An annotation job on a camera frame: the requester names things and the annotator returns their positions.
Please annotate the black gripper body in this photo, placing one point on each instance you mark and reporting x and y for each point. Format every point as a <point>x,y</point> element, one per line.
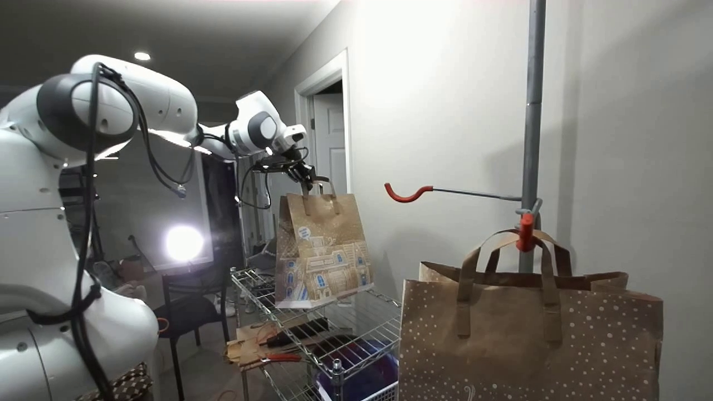
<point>298,167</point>

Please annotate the brown paper bag blue print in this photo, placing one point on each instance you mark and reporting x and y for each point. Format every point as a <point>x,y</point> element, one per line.
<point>324,245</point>

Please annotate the dotted paper bag house print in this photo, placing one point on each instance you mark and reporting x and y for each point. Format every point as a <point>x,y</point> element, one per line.
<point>530,334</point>

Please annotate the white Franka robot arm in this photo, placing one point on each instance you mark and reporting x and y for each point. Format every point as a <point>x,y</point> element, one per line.
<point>46,222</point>

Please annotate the black tall panel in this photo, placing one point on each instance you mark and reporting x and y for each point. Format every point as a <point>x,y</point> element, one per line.
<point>221,215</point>

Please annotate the dark grey fabric bundle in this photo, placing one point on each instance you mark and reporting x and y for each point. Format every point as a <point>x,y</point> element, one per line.
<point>260,264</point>

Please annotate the bright round lamp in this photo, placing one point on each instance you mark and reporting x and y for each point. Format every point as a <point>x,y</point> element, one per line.
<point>184,243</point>

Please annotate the black chair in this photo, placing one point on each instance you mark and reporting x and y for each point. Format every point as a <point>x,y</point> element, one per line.
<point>191,304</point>

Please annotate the brown cardboard piece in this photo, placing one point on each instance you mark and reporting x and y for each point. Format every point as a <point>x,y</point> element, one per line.
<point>247,346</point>

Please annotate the recessed ceiling light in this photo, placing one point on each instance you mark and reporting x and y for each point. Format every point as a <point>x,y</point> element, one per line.
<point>142,57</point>

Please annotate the blue storage bin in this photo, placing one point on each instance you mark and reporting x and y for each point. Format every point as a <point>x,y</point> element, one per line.
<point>357,378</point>

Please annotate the short orange coated hook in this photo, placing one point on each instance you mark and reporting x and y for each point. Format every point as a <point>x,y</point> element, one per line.
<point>524,231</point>

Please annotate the grey metal pole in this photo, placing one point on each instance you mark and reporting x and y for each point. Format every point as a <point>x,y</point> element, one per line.
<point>534,112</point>

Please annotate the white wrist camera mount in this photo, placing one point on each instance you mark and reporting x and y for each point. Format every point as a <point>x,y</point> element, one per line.
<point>292,134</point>

